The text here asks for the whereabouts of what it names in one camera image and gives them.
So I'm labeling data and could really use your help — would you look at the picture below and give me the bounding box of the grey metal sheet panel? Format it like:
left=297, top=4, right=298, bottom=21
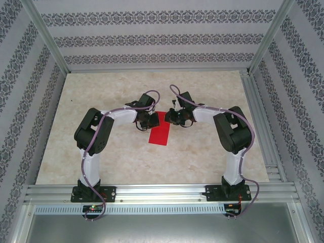
left=19, top=214, right=313, bottom=243

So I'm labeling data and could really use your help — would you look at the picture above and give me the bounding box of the controller board with green light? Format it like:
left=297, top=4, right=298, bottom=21
left=82, top=205, right=105, bottom=216

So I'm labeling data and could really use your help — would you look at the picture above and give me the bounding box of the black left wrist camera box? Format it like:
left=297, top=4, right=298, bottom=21
left=138, top=93, right=155, bottom=111

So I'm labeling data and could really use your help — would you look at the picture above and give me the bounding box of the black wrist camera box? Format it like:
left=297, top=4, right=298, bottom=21
left=176, top=91, right=193, bottom=108
left=138, top=93, right=155, bottom=111

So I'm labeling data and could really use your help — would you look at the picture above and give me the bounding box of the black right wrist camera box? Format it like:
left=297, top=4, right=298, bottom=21
left=176, top=91, right=193, bottom=108

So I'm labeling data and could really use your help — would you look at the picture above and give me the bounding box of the long aluminium mounting rail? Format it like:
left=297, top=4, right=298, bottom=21
left=24, top=184, right=300, bottom=205

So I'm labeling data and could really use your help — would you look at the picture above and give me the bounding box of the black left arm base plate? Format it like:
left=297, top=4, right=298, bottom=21
left=71, top=186, right=117, bottom=203

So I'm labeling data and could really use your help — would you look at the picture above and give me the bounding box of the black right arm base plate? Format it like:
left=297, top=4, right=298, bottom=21
left=205, top=184, right=253, bottom=203

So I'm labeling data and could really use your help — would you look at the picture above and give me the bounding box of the aluminium side rail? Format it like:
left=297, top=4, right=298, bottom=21
left=239, top=70, right=288, bottom=183

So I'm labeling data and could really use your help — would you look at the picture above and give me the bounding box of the slotted grey cable duct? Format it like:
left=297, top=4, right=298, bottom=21
left=34, top=204, right=226, bottom=215

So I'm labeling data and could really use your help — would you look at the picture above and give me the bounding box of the controller board with red wires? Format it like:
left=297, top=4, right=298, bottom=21
left=224, top=202, right=243, bottom=216

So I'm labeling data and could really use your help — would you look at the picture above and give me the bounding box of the aluminium frame post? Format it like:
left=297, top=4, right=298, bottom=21
left=22, top=0, right=69, bottom=74
left=247, top=0, right=296, bottom=74

